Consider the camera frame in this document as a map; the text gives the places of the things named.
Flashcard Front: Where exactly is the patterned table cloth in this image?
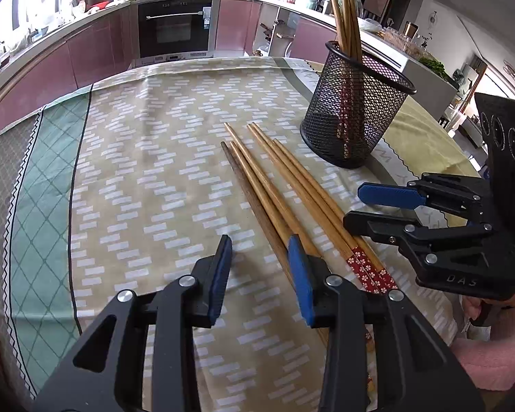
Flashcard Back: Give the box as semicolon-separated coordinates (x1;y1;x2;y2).
0;55;461;412

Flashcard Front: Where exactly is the black built-in oven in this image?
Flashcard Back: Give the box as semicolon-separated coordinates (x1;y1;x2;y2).
137;0;219;61

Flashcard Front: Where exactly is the person right hand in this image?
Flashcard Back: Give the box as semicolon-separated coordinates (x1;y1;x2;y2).
461;294;515;320

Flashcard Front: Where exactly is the black mesh utensil holder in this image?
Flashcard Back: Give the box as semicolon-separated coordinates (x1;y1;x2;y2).
299;41;417;169

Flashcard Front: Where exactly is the yellow table cloth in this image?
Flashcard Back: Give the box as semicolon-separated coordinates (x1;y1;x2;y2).
368;94;482;228

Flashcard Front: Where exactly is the pink sleeve right forearm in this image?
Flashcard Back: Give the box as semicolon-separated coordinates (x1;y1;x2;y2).
451;308;515;391

